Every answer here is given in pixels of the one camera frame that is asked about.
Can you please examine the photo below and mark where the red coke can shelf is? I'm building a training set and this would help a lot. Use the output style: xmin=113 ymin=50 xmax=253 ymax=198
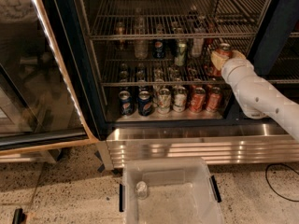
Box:
xmin=216 ymin=43 xmax=233 ymax=58

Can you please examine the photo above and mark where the orange can shelf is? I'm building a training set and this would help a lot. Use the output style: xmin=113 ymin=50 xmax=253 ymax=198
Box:
xmin=189 ymin=87 xmax=206 ymax=113
xmin=206 ymin=87 xmax=222 ymax=112

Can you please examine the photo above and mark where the left orange can bottom shelf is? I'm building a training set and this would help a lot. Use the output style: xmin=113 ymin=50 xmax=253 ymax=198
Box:
xmin=189 ymin=87 xmax=206 ymax=113

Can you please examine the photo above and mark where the clear plastic storage bin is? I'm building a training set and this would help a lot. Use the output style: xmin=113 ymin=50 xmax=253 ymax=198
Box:
xmin=120 ymin=158 xmax=224 ymax=224

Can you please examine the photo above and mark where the wire shelf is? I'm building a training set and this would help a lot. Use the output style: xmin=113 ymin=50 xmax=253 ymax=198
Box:
xmin=100 ymin=39 xmax=250 ymax=88
xmin=90 ymin=0 xmax=270 ymax=40

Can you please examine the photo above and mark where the white can middle shelf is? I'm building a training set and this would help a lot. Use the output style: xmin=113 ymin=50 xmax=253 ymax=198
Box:
xmin=191 ymin=38 xmax=204 ymax=58

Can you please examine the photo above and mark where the right pepsi can bottom shelf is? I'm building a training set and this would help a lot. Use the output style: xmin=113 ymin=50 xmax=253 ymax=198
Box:
xmin=137 ymin=91 xmax=152 ymax=116

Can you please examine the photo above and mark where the right orange can bottom shelf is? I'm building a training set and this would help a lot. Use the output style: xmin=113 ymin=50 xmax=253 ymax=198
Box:
xmin=206 ymin=87 xmax=222 ymax=112

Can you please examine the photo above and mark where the black object floor corner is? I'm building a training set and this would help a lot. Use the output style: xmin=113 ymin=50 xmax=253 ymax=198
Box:
xmin=12 ymin=208 xmax=23 ymax=224

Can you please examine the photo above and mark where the top wire shelf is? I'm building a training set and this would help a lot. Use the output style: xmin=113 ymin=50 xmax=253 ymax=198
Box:
xmin=90 ymin=0 xmax=270 ymax=40

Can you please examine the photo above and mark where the middle wire shelf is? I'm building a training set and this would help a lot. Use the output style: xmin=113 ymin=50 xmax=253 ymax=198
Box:
xmin=100 ymin=39 xmax=250 ymax=88

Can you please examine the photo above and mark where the clear glass in bin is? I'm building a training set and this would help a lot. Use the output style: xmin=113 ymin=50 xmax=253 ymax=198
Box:
xmin=135 ymin=181 xmax=148 ymax=200

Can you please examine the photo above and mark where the left white green can bottom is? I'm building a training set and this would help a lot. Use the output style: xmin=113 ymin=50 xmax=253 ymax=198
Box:
xmin=158 ymin=88 xmax=171 ymax=114

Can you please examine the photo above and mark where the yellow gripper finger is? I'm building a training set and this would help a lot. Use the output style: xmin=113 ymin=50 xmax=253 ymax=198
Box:
xmin=210 ymin=50 xmax=230 ymax=71
xmin=232 ymin=49 xmax=246 ymax=59

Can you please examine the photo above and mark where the black cable on floor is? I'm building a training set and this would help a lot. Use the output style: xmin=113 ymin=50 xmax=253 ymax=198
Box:
xmin=264 ymin=162 xmax=299 ymax=203

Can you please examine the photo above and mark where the stainless steel fridge cabinet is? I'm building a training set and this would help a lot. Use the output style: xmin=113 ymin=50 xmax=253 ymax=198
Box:
xmin=51 ymin=0 xmax=298 ymax=169

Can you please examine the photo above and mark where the green can middle shelf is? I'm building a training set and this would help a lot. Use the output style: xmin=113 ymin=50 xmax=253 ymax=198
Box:
xmin=175 ymin=39 xmax=187 ymax=66

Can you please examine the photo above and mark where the pepsi can middle shelf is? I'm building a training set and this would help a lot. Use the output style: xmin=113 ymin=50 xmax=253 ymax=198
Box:
xmin=153 ymin=40 xmax=165 ymax=59

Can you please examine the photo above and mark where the right white green can bottom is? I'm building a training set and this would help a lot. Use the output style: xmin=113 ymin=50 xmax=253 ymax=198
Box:
xmin=173 ymin=87 xmax=187 ymax=113

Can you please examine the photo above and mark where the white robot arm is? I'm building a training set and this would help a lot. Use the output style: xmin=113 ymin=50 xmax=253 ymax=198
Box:
xmin=211 ymin=49 xmax=299 ymax=140

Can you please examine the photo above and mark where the clear bottle middle shelf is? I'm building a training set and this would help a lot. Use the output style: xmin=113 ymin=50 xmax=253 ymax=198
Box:
xmin=134 ymin=16 xmax=149 ymax=59

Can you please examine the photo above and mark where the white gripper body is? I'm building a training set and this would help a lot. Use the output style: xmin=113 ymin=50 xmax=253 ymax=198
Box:
xmin=221 ymin=58 xmax=254 ymax=86

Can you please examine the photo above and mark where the open glass fridge door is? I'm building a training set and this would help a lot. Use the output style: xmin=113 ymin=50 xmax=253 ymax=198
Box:
xmin=0 ymin=0 xmax=96 ymax=155

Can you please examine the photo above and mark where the white green can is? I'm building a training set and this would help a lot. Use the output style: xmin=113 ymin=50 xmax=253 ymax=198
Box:
xmin=173 ymin=87 xmax=187 ymax=113
xmin=158 ymin=88 xmax=171 ymax=114

